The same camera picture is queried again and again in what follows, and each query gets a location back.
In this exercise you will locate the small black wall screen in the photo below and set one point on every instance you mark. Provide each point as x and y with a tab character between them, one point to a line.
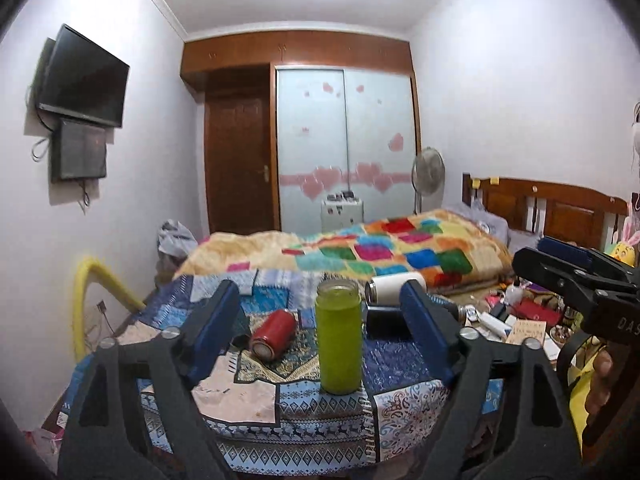
80	150

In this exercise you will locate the brown wooden door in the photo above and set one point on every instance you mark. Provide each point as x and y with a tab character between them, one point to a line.
239	155

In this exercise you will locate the yellow plush toy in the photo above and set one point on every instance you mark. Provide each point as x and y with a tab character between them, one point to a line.
624	251

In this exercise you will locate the white plastic bottle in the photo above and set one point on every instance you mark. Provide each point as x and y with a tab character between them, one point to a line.
512	292

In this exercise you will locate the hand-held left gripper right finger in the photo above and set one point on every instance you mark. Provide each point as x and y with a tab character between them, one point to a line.
425	327

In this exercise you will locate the grey cloth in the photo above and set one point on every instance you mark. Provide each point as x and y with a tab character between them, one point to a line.
175	240

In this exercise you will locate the wooden bed headboard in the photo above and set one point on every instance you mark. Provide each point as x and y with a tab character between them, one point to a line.
555	207

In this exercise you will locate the yellow cloth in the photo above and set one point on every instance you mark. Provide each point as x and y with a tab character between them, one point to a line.
577	400

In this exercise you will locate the wall socket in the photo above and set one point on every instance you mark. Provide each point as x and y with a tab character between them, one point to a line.
102	305

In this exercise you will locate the white cylinder bottle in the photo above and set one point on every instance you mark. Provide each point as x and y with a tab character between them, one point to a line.
387	290

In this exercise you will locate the green bottle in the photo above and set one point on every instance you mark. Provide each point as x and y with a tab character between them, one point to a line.
339	335

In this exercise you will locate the yellow foam tube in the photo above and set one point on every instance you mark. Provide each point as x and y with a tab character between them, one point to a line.
107	280

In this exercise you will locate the white pillow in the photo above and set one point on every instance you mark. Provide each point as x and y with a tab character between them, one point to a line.
482	217

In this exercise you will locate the white air purifier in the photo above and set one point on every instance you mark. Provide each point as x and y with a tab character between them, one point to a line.
341	215

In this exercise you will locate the wooden wardrobe with glass doors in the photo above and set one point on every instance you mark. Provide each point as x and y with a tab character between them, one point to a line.
345	125

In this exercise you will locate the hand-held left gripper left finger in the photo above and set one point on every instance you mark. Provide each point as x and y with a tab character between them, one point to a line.
220	332

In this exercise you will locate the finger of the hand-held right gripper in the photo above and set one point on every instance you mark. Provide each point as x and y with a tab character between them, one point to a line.
557	249
545	270

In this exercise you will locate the red can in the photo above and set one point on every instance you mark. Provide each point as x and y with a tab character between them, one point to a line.
274	335

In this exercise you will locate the person's right hand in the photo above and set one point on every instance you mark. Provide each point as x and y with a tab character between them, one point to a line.
600	385

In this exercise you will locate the black wall television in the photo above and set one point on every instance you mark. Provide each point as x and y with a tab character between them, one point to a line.
85	77

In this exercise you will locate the black cup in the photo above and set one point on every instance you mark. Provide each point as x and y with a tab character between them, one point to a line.
382	324

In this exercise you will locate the light wooden box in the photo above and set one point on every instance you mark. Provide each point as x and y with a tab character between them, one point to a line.
527	332

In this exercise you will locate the white wall hanging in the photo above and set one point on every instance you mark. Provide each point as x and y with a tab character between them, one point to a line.
635	135

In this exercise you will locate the red box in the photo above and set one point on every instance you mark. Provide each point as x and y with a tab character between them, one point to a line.
539	311

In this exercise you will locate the standing fan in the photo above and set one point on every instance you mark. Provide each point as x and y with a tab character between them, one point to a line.
428	170

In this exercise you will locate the blue patchwork blanket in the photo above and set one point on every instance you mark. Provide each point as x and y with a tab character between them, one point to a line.
300	410

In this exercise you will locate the white box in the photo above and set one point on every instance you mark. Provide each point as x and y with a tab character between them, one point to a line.
492	324

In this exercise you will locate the colourful checked blanket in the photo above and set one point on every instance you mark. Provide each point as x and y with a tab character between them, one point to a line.
390	245

